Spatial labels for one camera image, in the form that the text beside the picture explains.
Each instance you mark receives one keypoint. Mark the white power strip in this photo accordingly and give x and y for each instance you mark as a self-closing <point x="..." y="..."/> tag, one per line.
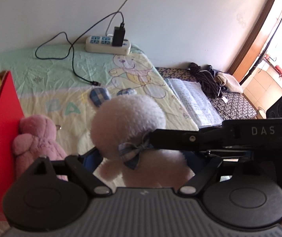
<point x="103" y="45"/>

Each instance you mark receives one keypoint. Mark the white rabbit plush toy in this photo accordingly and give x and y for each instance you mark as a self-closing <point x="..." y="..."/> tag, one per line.
<point x="120" y="130"/>

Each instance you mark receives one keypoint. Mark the black charger adapter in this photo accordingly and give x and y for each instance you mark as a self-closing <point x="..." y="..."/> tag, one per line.
<point x="118" y="35"/>

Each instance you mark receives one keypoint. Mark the red cardboard box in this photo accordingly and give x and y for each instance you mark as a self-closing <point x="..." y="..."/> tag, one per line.
<point x="10" y="115"/>

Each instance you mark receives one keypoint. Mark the white cloth bundle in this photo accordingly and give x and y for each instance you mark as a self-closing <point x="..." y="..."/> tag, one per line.
<point x="229" y="82"/>

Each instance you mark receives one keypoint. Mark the pink bear plush toy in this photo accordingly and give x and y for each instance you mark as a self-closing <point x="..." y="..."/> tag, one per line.
<point x="37" y="137"/>

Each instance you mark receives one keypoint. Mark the white striped folded cloth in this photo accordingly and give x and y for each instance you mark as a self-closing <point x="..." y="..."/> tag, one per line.
<point x="195" y="102"/>

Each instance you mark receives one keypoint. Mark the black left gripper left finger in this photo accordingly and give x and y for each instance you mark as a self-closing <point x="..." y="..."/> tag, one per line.
<point x="53" y="194"/>

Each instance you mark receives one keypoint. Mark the pastel bear bed sheet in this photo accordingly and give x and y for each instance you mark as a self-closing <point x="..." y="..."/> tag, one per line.
<point x="50" y="81"/>

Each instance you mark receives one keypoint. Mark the brown wooden door frame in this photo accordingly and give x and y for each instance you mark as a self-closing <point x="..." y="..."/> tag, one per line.
<point x="266" y="23"/>

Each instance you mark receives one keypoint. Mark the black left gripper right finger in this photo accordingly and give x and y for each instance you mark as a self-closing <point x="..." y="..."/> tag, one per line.
<point x="238" y="166"/>

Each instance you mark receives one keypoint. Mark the dark patterned mattress cloth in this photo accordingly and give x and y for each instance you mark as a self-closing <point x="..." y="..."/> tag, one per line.
<point x="237" y="106"/>

